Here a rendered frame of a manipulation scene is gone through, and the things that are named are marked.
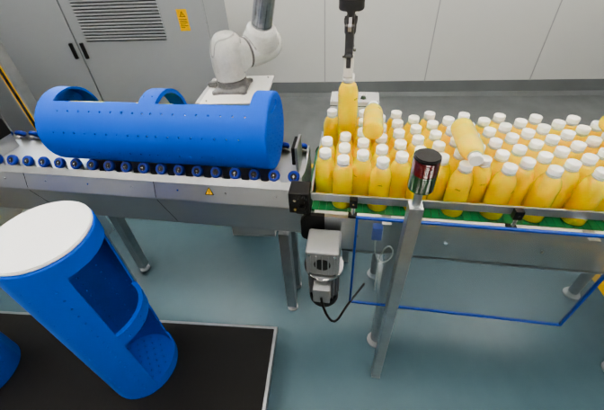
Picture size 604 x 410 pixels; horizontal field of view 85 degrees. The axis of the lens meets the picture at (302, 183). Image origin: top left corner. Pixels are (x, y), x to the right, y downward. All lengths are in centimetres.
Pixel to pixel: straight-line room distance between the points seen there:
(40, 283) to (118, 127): 54
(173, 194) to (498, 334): 172
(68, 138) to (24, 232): 40
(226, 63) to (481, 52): 315
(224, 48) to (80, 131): 72
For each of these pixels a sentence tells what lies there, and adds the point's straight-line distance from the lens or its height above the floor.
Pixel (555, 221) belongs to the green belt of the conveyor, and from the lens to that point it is 135.
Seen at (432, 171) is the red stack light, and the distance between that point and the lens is 81.
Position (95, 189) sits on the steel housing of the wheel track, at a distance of 161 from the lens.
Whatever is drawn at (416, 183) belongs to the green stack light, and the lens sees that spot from 83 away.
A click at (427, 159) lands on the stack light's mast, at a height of 126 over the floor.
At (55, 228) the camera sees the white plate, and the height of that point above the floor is 104.
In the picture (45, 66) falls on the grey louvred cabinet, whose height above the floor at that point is 83.
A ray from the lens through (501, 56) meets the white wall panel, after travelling 438.
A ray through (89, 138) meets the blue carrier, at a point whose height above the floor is 111.
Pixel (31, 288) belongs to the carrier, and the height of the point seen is 97.
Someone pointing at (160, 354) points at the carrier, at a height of 16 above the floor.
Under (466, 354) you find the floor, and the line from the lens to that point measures 198.
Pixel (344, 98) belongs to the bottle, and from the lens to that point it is 116.
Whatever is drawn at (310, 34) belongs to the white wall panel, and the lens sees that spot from 392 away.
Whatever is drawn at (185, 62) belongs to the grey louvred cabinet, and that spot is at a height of 84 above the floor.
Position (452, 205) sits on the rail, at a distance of 114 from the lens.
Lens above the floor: 170
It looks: 39 degrees down
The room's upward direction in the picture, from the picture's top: 3 degrees counter-clockwise
